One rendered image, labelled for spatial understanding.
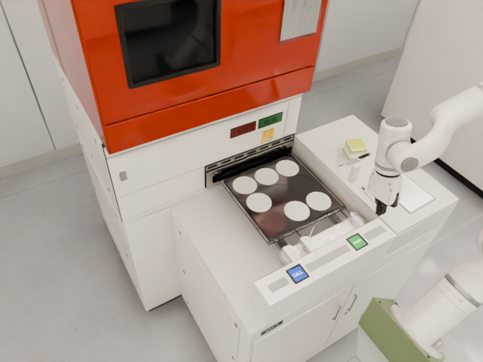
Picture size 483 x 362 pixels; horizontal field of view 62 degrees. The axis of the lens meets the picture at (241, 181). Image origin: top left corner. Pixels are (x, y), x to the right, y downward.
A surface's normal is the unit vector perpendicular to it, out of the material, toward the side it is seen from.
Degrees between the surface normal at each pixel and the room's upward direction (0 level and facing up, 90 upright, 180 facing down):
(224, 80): 90
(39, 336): 0
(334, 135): 0
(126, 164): 90
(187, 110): 90
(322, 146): 0
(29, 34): 90
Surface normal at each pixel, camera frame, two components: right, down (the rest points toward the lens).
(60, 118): 0.51, 0.63
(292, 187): 0.05, -0.69
